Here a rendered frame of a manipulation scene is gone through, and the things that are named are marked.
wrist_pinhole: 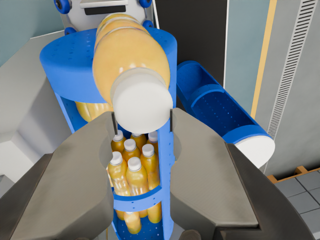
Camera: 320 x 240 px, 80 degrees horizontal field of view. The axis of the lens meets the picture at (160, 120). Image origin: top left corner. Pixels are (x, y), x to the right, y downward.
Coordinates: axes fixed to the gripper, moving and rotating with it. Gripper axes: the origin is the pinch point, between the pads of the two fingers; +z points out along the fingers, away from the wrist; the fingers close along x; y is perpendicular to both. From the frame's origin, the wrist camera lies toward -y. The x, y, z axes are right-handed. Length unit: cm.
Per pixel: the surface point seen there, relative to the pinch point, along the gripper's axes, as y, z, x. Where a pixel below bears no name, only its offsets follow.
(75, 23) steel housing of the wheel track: -2, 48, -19
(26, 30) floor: 8, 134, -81
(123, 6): -5.3, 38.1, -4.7
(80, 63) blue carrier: 2.4, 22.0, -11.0
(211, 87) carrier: 39, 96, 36
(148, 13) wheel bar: -3, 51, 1
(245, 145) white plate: 48, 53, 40
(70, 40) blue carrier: 0.9, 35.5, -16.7
